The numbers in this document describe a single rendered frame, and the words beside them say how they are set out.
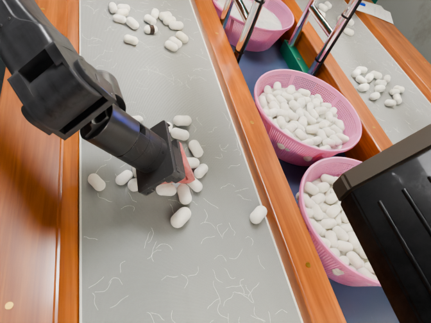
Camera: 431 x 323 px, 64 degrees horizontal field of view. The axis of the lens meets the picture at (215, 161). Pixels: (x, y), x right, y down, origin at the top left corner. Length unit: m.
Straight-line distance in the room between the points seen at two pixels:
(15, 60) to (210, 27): 0.61
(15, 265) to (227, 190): 0.33
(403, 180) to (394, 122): 0.79
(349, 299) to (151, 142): 0.45
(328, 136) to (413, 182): 0.62
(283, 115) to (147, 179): 0.42
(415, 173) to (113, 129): 0.32
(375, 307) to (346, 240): 0.13
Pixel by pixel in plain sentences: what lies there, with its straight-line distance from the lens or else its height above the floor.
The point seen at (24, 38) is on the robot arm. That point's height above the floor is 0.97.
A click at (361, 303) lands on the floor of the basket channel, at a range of 0.72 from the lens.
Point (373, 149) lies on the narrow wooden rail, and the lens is 0.86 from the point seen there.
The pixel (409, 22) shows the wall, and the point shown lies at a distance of 3.05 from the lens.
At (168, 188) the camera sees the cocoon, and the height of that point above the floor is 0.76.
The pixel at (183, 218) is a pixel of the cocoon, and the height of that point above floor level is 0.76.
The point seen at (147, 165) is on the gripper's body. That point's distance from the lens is 0.48.
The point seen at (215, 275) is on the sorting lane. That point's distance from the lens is 0.53.
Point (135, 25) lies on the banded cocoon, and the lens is 0.90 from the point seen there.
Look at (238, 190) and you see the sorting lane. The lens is 0.62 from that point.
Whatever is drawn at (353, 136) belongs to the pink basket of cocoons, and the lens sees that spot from 0.86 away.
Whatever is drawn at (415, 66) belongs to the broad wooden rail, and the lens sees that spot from 1.32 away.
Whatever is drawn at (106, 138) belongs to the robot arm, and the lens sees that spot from 0.43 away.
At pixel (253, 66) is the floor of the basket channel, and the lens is 1.04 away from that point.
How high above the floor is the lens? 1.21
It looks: 48 degrees down
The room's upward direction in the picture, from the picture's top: 25 degrees clockwise
